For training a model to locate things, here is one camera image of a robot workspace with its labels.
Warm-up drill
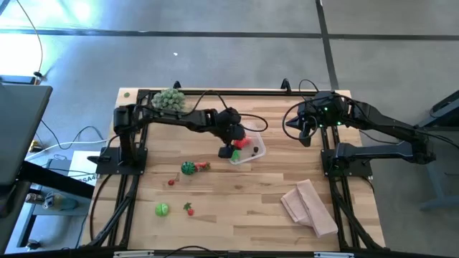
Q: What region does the dark grey desk panel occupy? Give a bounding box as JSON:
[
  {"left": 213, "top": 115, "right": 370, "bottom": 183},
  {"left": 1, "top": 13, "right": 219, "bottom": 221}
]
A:
[{"left": 0, "top": 82, "right": 54, "bottom": 187}]

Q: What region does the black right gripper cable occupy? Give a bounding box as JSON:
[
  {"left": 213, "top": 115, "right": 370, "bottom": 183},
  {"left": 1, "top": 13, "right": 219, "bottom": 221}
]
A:
[{"left": 282, "top": 79, "right": 320, "bottom": 141}]

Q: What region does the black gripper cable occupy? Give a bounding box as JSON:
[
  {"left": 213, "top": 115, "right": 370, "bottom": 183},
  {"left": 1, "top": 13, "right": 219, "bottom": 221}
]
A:
[
  {"left": 282, "top": 79, "right": 320, "bottom": 141},
  {"left": 138, "top": 89, "right": 269, "bottom": 133}
]

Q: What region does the teal plastic bottle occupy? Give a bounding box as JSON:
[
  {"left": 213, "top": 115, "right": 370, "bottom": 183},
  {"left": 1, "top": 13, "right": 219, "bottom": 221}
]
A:
[{"left": 42, "top": 191, "right": 78, "bottom": 212}]

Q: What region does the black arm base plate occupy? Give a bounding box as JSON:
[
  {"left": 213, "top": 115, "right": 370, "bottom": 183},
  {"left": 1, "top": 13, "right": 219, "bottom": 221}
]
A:
[
  {"left": 87, "top": 146, "right": 148, "bottom": 176},
  {"left": 321, "top": 148, "right": 374, "bottom": 178}
]

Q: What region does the grey metal cart frame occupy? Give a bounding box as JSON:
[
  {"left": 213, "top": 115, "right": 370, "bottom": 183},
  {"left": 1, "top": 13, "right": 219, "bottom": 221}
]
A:
[{"left": 397, "top": 89, "right": 459, "bottom": 211}]

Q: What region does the folded beige cloth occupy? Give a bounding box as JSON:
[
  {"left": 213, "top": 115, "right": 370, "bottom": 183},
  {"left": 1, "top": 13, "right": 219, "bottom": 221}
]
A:
[{"left": 280, "top": 178, "right": 339, "bottom": 239}]

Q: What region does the white floor cable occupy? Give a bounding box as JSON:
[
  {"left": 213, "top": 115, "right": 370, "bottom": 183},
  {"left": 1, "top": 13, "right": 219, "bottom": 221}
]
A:
[{"left": 24, "top": 138, "right": 108, "bottom": 161}]

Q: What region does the grey metal bracket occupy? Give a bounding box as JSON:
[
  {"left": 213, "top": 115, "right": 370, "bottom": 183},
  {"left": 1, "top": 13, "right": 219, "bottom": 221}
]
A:
[
  {"left": 113, "top": 250, "right": 155, "bottom": 258},
  {"left": 314, "top": 252, "right": 354, "bottom": 258}
]

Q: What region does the green toy cabbage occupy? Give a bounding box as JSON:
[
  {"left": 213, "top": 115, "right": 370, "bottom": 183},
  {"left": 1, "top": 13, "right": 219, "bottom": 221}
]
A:
[{"left": 154, "top": 202, "right": 171, "bottom": 218}]

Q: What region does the black aluminium table frame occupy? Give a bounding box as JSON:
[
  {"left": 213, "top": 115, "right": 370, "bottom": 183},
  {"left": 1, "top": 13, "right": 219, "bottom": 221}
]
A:
[{"left": 80, "top": 78, "right": 387, "bottom": 252}]

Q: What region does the black cable beside table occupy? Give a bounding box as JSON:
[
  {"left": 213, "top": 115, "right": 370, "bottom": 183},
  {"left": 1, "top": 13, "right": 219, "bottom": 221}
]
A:
[{"left": 89, "top": 173, "right": 113, "bottom": 243}]

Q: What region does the clear plastic tupperware container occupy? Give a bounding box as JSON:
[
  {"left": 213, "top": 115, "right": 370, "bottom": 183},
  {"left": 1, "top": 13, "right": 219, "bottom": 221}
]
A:
[{"left": 227, "top": 120, "right": 268, "bottom": 166}]

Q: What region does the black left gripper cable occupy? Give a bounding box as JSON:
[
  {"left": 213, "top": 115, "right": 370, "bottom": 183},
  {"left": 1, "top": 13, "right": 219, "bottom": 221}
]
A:
[{"left": 138, "top": 89, "right": 269, "bottom": 133}]

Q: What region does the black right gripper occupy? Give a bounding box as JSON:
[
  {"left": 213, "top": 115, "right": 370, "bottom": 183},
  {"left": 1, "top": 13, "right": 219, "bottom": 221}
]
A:
[{"left": 285, "top": 91, "right": 347, "bottom": 148}]

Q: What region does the green artificial potted plant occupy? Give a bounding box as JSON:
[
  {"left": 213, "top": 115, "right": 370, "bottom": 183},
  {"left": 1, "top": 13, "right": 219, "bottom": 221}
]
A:
[{"left": 151, "top": 87, "right": 187, "bottom": 114}]

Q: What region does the thin cable with black plug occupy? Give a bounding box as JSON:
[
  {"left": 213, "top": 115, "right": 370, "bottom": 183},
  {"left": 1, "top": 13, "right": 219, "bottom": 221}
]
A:
[{"left": 16, "top": 0, "right": 44, "bottom": 82}]

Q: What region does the toy watermelon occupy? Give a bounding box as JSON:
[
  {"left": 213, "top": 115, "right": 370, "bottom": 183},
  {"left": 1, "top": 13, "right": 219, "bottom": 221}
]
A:
[{"left": 180, "top": 161, "right": 197, "bottom": 176}]

